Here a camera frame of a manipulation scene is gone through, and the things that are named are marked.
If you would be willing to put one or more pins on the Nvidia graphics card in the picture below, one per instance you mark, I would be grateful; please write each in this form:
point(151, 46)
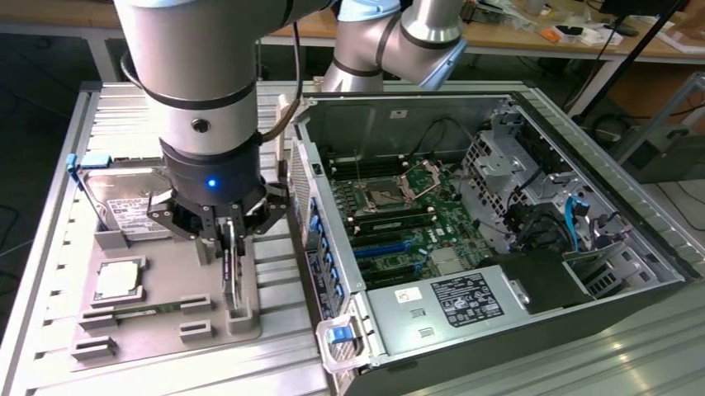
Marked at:
point(231, 280)

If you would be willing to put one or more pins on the black computer mouse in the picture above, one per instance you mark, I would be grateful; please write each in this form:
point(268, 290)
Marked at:
point(626, 29)

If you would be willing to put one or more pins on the grey power supply unit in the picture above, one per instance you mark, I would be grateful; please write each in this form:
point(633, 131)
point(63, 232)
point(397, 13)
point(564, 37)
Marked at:
point(402, 330)

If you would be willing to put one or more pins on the silver CPU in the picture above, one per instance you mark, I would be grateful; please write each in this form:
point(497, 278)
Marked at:
point(116, 279)

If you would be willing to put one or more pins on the cluttered wooden desk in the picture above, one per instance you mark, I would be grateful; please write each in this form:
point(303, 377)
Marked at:
point(506, 41)

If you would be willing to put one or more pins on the grey parts rack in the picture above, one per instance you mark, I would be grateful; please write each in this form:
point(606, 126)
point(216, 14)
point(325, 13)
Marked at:
point(164, 280)

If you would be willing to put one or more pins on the black labelled RAM stick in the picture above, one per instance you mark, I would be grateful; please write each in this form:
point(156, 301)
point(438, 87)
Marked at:
point(394, 224)

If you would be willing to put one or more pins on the metal socket cover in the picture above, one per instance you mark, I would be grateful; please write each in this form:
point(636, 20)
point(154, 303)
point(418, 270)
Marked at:
point(423, 164)

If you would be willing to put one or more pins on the green RAM stick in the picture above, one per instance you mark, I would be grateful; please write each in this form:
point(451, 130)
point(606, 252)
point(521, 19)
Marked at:
point(146, 310)

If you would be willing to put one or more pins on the thin metal locking lever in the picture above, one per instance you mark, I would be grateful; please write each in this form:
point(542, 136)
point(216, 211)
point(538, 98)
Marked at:
point(358, 173)

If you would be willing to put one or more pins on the black stand pole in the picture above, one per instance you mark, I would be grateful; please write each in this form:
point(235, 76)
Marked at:
point(656, 31)

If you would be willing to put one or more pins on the blue expansion slot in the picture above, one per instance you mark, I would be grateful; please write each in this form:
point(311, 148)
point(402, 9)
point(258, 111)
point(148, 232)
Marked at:
point(379, 249)

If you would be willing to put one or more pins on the black RAM slot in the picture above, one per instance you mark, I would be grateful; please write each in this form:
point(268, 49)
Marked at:
point(369, 173)
point(366, 163)

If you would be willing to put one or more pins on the blue case release latch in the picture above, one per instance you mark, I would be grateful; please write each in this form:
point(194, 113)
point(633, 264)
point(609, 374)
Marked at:
point(338, 334)

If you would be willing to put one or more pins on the silver disk bay cage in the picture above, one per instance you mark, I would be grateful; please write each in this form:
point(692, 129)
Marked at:
point(495, 177)

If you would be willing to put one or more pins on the black monitor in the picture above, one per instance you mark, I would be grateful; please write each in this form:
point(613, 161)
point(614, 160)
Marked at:
point(633, 6)

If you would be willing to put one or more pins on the open black PC case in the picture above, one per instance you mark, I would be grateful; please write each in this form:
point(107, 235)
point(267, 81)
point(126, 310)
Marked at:
point(495, 363)

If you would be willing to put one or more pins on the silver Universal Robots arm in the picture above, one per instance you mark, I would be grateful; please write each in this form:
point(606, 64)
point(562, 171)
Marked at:
point(192, 62)

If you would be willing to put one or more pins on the long black expansion slot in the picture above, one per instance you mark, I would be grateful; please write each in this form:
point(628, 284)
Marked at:
point(394, 279)
point(387, 269)

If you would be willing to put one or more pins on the hard disk with blue carrier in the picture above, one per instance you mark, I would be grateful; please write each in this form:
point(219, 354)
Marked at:
point(127, 214)

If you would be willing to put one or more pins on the white flat box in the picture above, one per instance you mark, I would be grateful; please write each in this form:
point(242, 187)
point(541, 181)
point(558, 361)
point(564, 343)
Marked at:
point(685, 41)

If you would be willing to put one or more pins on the grey floor cabinet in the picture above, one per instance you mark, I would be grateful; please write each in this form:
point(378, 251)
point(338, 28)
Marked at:
point(672, 156)

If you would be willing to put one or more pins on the green motherboard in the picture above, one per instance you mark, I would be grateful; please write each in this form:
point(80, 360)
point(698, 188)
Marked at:
point(451, 222)

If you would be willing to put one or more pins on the white packaging with black part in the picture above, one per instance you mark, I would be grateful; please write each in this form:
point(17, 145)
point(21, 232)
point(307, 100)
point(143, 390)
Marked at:
point(600, 37)

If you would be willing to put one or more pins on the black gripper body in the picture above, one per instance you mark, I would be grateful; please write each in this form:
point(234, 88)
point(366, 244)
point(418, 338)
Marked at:
point(211, 181)

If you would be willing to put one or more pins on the CPU socket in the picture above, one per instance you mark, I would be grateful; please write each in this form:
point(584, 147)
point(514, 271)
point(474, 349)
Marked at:
point(385, 196)

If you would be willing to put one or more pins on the silver chipset heat sink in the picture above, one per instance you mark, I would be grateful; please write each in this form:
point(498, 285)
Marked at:
point(446, 262)

